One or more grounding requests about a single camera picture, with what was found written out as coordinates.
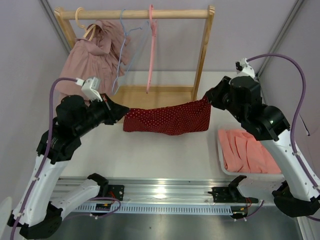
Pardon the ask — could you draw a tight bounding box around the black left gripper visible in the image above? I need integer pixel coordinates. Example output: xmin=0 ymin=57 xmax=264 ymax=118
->
xmin=75 ymin=92 xmax=129 ymax=137

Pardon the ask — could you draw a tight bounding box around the dark red dotted garment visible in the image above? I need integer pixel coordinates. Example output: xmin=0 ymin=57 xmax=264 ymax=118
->
xmin=123 ymin=96 xmax=211 ymax=136

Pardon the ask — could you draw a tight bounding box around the dusty pink skirt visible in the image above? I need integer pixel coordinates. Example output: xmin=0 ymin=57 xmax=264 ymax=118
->
xmin=60 ymin=20 xmax=131 ymax=96

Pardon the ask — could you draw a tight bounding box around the pink plastic hanger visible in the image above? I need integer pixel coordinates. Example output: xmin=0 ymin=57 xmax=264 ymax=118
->
xmin=146 ymin=4 xmax=158 ymax=94

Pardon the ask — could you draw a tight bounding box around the cream plastic hanger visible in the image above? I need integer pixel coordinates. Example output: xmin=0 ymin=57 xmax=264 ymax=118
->
xmin=75 ymin=7 xmax=97 ymax=41

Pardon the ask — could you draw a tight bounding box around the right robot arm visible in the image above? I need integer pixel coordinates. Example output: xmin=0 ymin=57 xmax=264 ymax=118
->
xmin=205 ymin=76 xmax=320 ymax=218

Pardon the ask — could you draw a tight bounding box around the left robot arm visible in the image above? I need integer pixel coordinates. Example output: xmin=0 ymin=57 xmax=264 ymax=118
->
xmin=7 ymin=94 xmax=130 ymax=240

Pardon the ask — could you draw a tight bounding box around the wooden clothes rack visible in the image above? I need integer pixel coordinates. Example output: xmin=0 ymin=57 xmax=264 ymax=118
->
xmin=54 ymin=5 xmax=215 ymax=109

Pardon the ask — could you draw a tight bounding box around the salmon pink garment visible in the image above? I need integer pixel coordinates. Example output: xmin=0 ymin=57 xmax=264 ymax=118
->
xmin=217 ymin=128 xmax=283 ymax=175

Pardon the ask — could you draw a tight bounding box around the white plastic laundry basket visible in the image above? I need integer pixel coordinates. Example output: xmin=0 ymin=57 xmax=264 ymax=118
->
xmin=216 ymin=127 xmax=288 ymax=181

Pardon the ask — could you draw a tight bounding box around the blue wire hanger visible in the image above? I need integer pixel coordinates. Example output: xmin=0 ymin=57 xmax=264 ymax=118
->
xmin=111 ymin=9 xmax=150 ymax=96

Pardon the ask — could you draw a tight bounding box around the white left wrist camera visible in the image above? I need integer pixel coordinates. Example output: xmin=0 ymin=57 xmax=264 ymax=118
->
xmin=76 ymin=77 xmax=103 ymax=102

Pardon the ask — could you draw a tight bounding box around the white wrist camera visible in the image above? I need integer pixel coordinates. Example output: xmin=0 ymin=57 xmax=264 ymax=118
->
xmin=76 ymin=77 xmax=103 ymax=102
xmin=235 ymin=58 xmax=256 ymax=79

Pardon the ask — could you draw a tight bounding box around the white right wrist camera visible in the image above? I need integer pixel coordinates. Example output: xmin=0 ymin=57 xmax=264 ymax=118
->
xmin=235 ymin=58 xmax=256 ymax=79

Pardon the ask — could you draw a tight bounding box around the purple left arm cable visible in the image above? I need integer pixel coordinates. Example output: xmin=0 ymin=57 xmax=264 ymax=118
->
xmin=9 ymin=77 xmax=122 ymax=240

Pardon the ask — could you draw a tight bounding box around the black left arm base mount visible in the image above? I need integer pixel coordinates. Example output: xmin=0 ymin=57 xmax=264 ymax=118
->
xmin=87 ymin=173 xmax=125 ymax=201

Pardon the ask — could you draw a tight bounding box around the white slotted cable duct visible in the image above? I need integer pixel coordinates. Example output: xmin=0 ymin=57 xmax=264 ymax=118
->
xmin=74 ymin=203 xmax=237 ymax=216

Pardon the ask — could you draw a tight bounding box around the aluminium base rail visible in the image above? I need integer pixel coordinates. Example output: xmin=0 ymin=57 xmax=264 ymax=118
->
xmin=49 ymin=176 xmax=286 ymax=207

